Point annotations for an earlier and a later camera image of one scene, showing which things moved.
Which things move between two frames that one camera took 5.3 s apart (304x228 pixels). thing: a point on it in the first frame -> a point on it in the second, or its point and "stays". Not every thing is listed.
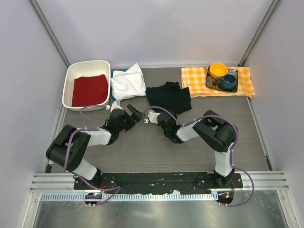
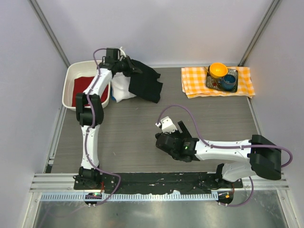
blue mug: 228,81 stays
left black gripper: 137,115 -> 130,64
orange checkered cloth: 194,78 stays
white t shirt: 128,83 stays
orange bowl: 218,70 stays
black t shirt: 169,95 -> 144,85
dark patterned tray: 214,83 stays
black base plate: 147,182 stays
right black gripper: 173,118 -> 185,132
